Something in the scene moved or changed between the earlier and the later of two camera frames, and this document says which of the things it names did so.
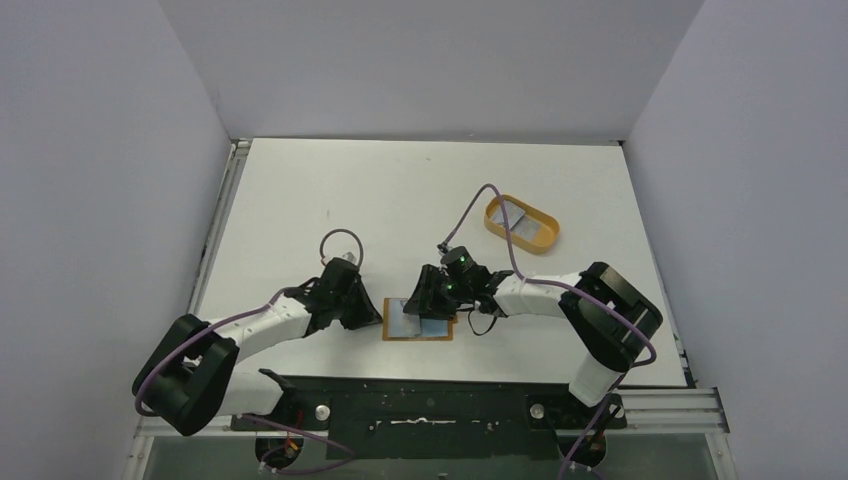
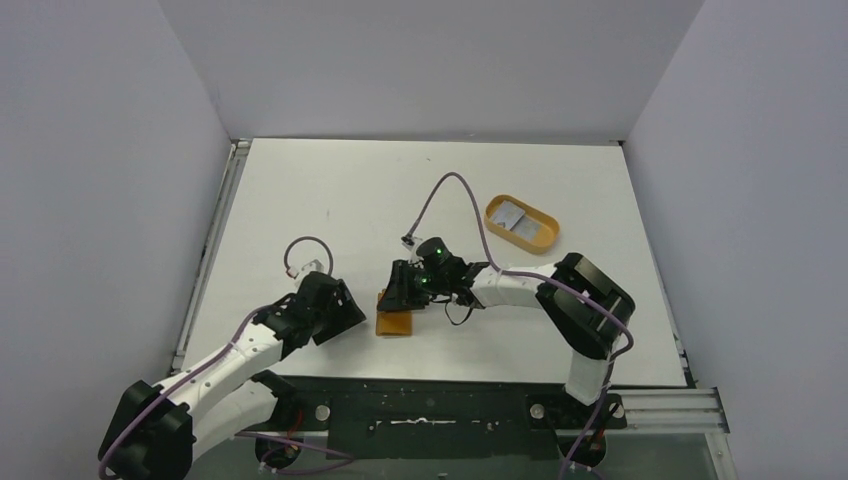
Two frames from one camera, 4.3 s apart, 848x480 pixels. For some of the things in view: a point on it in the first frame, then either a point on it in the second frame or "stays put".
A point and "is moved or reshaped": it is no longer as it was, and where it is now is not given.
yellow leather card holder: [400, 326] is moved or reshaped
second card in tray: [526, 228] stays put
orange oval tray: [530, 228] stays put
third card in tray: [513, 213] stays put
